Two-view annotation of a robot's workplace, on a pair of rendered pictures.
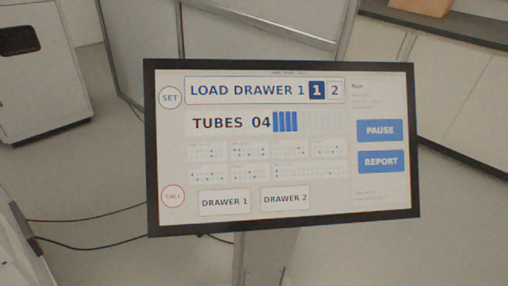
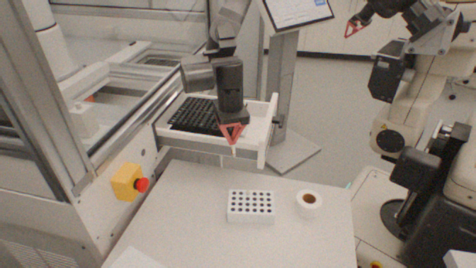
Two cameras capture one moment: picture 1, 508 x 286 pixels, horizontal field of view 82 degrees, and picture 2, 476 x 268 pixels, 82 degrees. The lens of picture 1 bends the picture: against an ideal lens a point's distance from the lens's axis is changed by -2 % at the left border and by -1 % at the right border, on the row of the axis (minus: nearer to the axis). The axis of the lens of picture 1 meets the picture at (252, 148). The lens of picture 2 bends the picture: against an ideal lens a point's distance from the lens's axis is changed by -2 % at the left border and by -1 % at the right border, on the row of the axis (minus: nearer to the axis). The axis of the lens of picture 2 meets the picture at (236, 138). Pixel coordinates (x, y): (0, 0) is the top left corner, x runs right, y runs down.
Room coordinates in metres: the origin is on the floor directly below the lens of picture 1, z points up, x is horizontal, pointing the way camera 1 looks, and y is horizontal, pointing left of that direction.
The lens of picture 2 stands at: (-0.93, 1.03, 1.38)
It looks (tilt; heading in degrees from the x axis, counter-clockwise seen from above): 37 degrees down; 333
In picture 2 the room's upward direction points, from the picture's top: straight up
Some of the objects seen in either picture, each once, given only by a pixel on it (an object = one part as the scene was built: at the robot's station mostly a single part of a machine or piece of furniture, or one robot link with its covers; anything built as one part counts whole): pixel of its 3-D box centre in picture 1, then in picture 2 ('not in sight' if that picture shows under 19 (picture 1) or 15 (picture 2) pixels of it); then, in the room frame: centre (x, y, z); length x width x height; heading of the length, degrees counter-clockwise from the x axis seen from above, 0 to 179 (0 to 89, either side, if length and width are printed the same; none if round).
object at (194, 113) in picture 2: not in sight; (210, 120); (-0.19, 0.75, 0.87); 0.22 x 0.18 x 0.06; 49
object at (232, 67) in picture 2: not in sight; (227, 73); (-0.44, 0.80, 1.14); 0.07 x 0.06 x 0.07; 83
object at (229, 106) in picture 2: not in sight; (230, 99); (-0.44, 0.79, 1.08); 0.10 x 0.07 x 0.07; 166
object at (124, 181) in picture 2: not in sight; (129, 182); (-0.37, 1.04, 0.88); 0.07 x 0.05 x 0.07; 139
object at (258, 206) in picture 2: not in sight; (251, 205); (-0.51, 0.76, 0.78); 0.12 x 0.08 x 0.04; 60
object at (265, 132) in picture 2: not in sight; (268, 127); (-0.32, 0.60, 0.87); 0.29 x 0.02 x 0.11; 139
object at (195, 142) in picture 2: not in sight; (207, 121); (-0.19, 0.75, 0.86); 0.40 x 0.26 x 0.06; 49
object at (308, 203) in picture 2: not in sight; (307, 203); (-0.58, 0.62, 0.78); 0.07 x 0.07 x 0.04
